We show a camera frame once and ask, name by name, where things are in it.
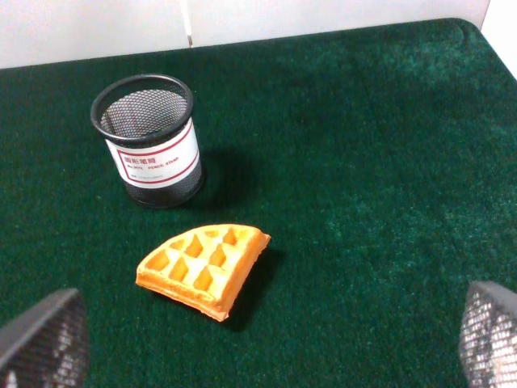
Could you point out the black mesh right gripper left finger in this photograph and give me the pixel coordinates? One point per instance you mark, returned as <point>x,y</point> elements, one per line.
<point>48,344</point>

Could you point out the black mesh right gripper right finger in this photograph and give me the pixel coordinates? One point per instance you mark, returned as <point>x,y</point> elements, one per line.
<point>487,346</point>

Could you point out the orange waffle quarter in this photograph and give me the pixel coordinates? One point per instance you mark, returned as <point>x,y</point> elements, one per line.
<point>204,268</point>

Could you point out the green felt table mat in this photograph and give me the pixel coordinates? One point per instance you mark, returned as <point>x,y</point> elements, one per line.
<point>381,161</point>

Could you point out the black mesh pencil holder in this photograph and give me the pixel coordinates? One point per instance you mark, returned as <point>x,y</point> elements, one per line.
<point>146,122</point>

